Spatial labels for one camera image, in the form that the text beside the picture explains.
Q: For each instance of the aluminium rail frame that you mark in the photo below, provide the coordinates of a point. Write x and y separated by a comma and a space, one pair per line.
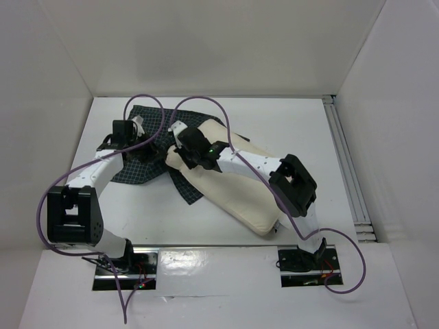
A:
361, 219

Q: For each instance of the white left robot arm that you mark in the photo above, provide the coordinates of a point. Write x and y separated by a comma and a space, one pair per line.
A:
74, 216

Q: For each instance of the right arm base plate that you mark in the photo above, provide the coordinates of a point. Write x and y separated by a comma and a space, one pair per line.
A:
298, 270

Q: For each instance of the white pillow label tag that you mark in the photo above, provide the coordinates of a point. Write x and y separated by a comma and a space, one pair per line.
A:
276, 227

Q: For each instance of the cream pillow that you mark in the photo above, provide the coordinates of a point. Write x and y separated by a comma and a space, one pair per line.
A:
247, 200

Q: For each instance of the dark checked pillowcase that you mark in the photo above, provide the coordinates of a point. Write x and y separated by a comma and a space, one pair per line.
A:
143, 169

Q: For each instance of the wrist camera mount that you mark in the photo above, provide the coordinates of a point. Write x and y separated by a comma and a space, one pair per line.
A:
176, 128
137, 121

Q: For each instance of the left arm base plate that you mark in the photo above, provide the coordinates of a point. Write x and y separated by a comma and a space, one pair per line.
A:
140, 274

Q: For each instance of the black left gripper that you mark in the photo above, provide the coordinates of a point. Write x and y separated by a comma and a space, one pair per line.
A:
153, 153

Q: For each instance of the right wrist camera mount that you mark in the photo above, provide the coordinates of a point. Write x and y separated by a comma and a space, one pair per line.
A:
176, 128

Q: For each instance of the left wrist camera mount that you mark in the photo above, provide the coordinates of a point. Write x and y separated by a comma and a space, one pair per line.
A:
137, 121

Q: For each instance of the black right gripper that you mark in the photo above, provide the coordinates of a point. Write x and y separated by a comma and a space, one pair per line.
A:
183, 151

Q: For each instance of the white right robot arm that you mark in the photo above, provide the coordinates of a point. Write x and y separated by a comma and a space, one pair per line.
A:
291, 184

